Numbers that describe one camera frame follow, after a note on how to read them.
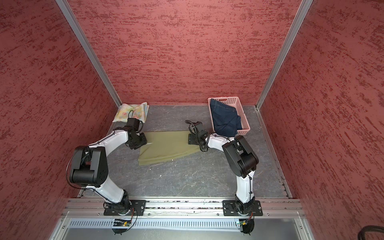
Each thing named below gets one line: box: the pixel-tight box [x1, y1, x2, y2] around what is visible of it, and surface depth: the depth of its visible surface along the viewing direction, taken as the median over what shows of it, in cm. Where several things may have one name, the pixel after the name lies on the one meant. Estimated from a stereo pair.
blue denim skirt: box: [210, 98, 243, 138], surface depth 112 cm
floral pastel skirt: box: [112, 102, 150, 123], surface depth 115 cm
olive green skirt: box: [138, 130, 201, 166], surface depth 96 cm
